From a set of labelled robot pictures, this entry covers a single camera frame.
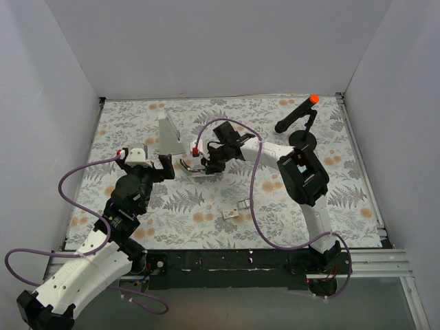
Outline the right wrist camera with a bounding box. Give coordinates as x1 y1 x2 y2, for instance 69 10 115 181
190 138 209 165

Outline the purple cable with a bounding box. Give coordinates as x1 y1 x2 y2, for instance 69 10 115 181
3 153 169 316
195 117 353 299

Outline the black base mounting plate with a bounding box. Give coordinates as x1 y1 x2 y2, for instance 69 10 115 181
106 247 353 292

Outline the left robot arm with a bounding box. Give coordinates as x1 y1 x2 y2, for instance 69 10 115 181
16 148 175 329

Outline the white staple box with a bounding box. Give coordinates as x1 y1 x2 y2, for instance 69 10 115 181
222 208 239 219

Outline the floral patterned table mat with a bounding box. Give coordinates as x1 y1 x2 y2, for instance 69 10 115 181
65 96 381 250

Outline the staple strips tray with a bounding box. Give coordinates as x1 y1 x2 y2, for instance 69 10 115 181
238 199 250 209

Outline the grey metronome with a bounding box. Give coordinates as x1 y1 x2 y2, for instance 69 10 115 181
157 111 186 155

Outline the black microphone orange tip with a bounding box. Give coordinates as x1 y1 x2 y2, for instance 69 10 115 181
274 94 320 133

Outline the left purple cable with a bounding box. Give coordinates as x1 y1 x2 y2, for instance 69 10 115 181
3 153 169 316

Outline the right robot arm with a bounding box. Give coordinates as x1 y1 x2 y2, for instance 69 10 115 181
192 118 343 274

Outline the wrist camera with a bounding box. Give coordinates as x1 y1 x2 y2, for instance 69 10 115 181
117 144 149 167
190 138 209 165

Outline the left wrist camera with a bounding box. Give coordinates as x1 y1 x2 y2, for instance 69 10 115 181
117 144 149 167

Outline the black round microphone stand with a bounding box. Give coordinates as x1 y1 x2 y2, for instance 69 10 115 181
288 109 318 151

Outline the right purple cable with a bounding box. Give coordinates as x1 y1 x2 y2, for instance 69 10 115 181
195 117 353 299

